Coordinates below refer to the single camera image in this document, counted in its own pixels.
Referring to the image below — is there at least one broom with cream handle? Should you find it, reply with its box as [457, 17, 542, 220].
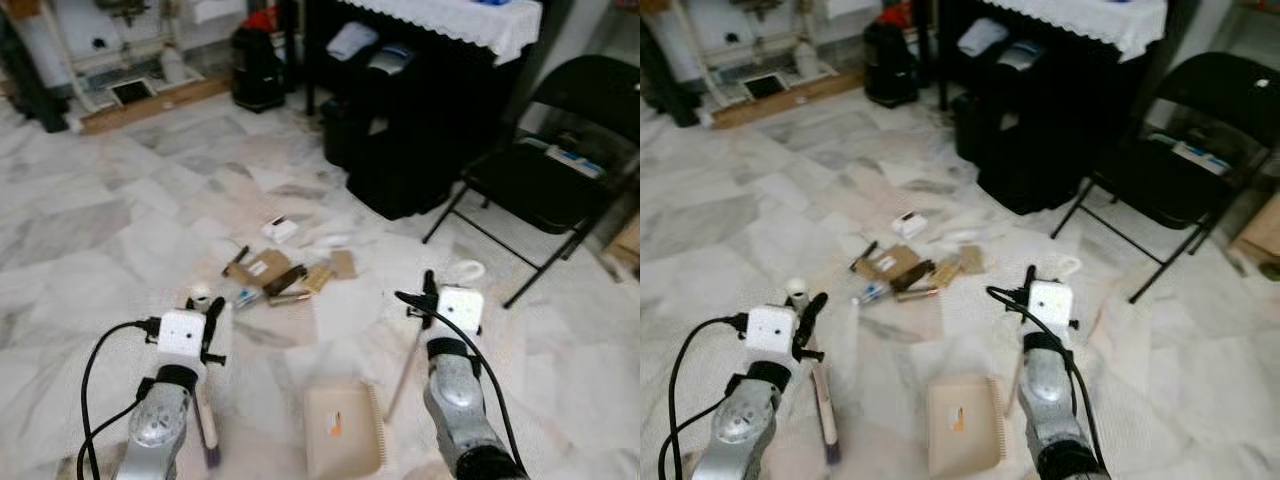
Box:
[784, 277, 843, 467]
[188, 283, 223, 469]

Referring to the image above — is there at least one beige long-handled dustpan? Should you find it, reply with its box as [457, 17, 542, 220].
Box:
[303, 258, 489, 480]
[925, 253, 1084, 479]

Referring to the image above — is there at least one brown cardboard sheet with label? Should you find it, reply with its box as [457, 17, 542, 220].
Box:
[226, 248, 293, 288]

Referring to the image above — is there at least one dark brown wrapper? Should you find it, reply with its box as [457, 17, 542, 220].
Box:
[892, 260, 937, 293]
[262, 265, 309, 297]

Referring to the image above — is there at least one large black bag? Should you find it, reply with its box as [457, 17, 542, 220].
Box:
[318, 40, 526, 222]
[950, 40, 1146, 217]

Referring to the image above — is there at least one black folding chair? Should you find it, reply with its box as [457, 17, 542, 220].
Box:
[1049, 51, 1280, 305]
[421, 54, 641, 310]

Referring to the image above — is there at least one white and blue box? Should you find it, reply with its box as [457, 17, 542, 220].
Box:
[1148, 134, 1243, 177]
[544, 143, 607, 180]

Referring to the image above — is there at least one brown cardboard box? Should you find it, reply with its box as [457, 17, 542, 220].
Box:
[604, 214, 641, 278]
[1229, 194, 1280, 267]

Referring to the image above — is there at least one long wooden plank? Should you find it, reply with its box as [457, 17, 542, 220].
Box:
[711, 70, 867, 131]
[79, 77, 234, 137]

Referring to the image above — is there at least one silver grey pouch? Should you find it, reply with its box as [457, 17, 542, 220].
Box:
[995, 40, 1047, 73]
[364, 44, 417, 77]

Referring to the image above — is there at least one white folded cloth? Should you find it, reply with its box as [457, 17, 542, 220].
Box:
[326, 21, 381, 62]
[957, 17, 1011, 58]

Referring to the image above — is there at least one black table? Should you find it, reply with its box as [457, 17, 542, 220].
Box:
[932, 0, 1201, 113]
[300, 0, 576, 119]

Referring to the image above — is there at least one white plastic bottle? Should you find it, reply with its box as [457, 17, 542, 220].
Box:
[793, 38, 823, 81]
[160, 44, 192, 87]

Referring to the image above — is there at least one black canister with red top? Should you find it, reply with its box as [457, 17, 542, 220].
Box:
[231, 7, 289, 114]
[864, 3, 922, 110]

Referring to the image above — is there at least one white lace tablecloth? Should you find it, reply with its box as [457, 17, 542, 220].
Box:
[334, 0, 545, 67]
[984, 0, 1170, 64]

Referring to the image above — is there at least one tall black object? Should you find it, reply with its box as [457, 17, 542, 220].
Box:
[0, 8, 71, 134]
[640, 18, 703, 129]

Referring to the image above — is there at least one white metal rack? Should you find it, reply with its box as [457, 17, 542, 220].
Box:
[38, 0, 243, 105]
[668, 0, 881, 101]

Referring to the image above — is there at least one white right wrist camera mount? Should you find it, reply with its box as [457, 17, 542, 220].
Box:
[438, 287, 485, 335]
[1028, 280, 1075, 327]

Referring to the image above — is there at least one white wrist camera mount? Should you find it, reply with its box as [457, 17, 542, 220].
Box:
[158, 310, 207, 354]
[745, 305, 799, 354]
[1028, 280, 1075, 327]
[438, 287, 485, 335]

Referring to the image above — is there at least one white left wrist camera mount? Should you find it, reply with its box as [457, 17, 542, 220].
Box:
[158, 310, 207, 354]
[745, 305, 799, 354]

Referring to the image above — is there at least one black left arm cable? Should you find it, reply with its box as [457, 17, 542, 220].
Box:
[660, 314, 749, 480]
[78, 318, 163, 480]

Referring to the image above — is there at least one dark tablet with white frame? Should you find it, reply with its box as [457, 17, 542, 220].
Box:
[741, 73, 790, 102]
[109, 79, 158, 109]

